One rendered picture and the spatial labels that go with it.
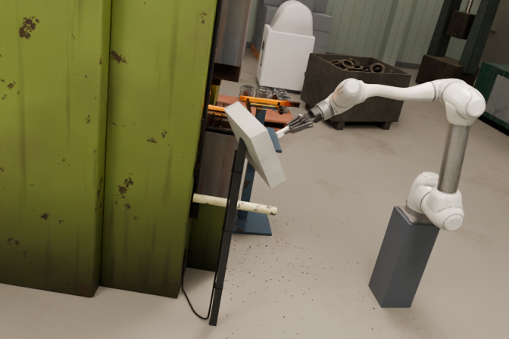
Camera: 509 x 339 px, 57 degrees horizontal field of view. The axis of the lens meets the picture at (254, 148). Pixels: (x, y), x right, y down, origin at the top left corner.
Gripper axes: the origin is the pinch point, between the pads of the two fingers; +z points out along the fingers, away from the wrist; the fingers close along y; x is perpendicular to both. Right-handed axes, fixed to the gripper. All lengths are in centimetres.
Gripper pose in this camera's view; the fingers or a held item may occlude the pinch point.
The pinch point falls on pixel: (282, 132)
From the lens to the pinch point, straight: 226.7
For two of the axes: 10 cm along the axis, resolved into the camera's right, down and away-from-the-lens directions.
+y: -3.7, -4.2, 8.3
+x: -3.2, -7.8, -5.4
